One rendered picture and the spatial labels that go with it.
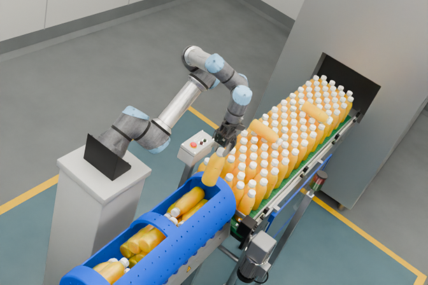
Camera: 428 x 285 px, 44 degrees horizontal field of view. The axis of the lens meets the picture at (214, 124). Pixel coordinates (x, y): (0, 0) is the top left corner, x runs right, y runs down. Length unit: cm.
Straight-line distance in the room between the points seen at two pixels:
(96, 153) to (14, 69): 266
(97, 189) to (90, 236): 32
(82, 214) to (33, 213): 123
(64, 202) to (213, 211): 75
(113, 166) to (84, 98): 239
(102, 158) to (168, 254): 56
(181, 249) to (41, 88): 286
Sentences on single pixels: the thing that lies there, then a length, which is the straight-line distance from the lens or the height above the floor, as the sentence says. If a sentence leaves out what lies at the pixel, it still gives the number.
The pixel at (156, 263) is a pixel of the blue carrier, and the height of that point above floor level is 120.
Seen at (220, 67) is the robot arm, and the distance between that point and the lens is 214.
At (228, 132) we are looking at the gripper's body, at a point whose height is 162.
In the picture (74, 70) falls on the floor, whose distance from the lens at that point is 512.
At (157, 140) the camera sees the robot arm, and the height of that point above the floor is 132.
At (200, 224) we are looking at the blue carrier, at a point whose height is 119.
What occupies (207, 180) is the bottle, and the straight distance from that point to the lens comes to 243.
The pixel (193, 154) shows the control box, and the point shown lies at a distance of 285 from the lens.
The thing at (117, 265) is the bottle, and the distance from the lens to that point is 217.
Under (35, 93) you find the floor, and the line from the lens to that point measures 479.
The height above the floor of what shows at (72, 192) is 102.
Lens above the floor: 296
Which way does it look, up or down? 37 degrees down
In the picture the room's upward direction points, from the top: 20 degrees clockwise
